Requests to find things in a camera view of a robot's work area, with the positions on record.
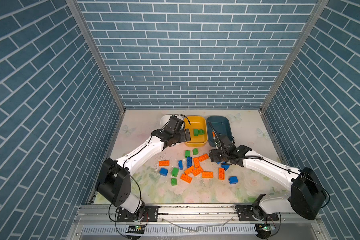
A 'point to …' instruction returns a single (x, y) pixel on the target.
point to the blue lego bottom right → (233, 180)
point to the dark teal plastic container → (222, 125)
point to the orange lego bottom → (186, 178)
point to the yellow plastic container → (197, 122)
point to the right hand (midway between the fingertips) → (212, 153)
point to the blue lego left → (163, 172)
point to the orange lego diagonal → (190, 169)
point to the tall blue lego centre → (189, 162)
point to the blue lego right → (225, 166)
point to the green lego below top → (187, 153)
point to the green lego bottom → (174, 181)
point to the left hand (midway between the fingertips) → (184, 135)
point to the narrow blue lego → (180, 165)
